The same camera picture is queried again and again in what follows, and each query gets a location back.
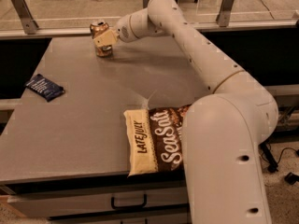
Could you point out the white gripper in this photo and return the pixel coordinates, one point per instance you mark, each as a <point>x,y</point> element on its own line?
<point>123,32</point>

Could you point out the orange soda can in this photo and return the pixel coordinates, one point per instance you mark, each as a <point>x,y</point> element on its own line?
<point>97,28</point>

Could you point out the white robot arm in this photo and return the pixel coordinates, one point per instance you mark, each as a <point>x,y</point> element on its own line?
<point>222,130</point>

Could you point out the brown sea salt chip bag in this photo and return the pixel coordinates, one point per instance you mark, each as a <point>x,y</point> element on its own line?
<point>155,139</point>

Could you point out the dark blue snack packet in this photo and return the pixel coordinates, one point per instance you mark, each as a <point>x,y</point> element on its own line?
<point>44,87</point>

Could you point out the grey upper drawer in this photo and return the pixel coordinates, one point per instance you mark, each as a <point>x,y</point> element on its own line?
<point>58,205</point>

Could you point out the grey drawer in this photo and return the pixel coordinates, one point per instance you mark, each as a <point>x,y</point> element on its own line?
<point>172,214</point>
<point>58,205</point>

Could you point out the grey lower drawer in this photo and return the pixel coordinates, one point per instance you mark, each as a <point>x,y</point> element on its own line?
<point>172,214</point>

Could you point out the black stand leg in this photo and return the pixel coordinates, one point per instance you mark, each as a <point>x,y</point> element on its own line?
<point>272,164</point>

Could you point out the black plug on floor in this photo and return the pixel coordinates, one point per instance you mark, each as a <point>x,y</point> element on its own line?
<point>291,178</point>

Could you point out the left metal railing post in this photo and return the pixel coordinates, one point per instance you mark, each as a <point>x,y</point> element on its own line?
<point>28,23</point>

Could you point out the right metal railing post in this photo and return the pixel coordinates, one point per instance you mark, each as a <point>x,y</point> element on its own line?
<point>224,15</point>

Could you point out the black upper drawer handle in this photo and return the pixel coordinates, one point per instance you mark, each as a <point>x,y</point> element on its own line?
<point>128,203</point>

